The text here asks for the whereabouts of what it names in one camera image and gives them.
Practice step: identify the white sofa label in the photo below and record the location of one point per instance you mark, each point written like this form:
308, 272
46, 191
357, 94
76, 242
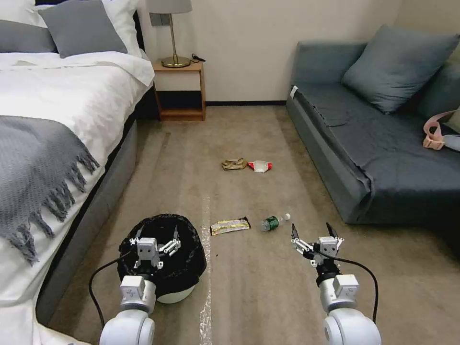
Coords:
294, 92

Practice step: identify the black yellow snack wrapper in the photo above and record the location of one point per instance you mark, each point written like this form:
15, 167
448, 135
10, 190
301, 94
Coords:
230, 226

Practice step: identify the large blue sofa cushion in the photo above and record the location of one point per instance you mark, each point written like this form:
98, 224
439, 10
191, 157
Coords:
399, 66

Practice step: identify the grey fringed throw blanket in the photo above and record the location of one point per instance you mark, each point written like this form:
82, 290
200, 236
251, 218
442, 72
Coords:
32, 161

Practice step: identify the green plastic bottle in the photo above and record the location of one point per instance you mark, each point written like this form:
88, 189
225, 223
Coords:
271, 223

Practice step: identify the red white crumpled wrapper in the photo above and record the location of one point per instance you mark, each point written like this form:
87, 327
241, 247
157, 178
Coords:
259, 166

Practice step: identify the white pillow with grey band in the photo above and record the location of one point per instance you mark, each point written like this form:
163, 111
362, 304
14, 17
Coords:
21, 37

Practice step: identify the dark blue sofa cushion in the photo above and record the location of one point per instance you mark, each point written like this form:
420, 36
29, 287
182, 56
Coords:
440, 93

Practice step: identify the dark blue sofa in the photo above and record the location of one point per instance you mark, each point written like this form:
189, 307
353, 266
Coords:
377, 151

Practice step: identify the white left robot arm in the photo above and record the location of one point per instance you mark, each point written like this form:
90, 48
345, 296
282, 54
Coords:
131, 323

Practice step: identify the olive grey cushion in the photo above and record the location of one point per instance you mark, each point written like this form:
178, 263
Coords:
454, 122

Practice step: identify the grey wall switch panel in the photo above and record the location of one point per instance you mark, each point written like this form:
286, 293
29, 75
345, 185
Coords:
160, 19

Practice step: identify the brass lamp with grey shade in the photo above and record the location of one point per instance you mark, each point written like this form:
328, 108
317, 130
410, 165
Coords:
174, 36

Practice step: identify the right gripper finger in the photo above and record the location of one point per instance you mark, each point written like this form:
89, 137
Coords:
301, 247
337, 239

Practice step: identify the grey square pillow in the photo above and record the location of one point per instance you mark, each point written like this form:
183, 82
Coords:
84, 28

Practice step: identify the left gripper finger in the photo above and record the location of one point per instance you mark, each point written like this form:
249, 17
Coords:
136, 240
171, 246

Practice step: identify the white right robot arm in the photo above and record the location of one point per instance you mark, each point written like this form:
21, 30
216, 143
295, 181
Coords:
350, 323

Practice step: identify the crumpled brown paper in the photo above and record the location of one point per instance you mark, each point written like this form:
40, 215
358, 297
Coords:
233, 164

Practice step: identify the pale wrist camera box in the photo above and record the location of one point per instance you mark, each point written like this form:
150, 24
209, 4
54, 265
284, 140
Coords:
327, 246
147, 248

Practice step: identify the white duvet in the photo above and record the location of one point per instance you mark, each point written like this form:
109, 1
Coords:
90, 93

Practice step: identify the white bin with black bag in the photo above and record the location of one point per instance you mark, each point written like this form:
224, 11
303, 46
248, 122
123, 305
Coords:
190, 266

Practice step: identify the grey bed frame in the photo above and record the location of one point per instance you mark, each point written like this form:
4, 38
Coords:
108, 187

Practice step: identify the wooden nightstand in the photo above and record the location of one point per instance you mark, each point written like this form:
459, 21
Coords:
179, 73

